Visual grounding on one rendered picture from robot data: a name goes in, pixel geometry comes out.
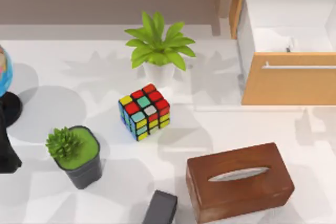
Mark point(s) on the colourful puzzle cube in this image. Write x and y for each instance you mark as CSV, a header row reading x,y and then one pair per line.
x,y
144,112

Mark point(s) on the leafy plant in white pot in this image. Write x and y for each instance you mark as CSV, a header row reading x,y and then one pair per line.
x,y
158,48

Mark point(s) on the brown wooden tissue box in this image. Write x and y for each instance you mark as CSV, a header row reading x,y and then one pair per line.
x,y
239,176

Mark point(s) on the green plant in grey pot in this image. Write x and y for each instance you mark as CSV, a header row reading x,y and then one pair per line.
x,y
76,153

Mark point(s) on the dark grey flat box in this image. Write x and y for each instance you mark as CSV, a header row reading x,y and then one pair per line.
x,y
160,207

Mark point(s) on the pale wooden drawer front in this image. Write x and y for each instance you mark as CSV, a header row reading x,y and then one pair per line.
x,y
291,85

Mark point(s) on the open drawer with grey inside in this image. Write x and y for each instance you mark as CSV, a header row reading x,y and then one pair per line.
x,y
286,22

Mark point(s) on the blue globe on black stand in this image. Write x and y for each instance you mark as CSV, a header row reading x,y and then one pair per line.
x,y
5,95

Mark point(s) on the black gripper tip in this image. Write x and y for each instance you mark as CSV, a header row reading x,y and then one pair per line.
x,y
6,150

